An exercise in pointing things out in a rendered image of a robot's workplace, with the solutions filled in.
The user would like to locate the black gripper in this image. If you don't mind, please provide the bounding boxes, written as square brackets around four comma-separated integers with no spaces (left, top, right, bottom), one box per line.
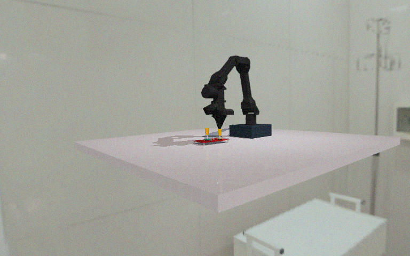
[206,98,234,129]

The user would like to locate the red circuit board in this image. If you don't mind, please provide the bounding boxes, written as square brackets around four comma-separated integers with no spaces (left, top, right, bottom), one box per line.
[194,128,229,145]

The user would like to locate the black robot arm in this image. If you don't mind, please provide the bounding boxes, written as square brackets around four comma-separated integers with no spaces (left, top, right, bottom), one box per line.
[201,55,259,125]

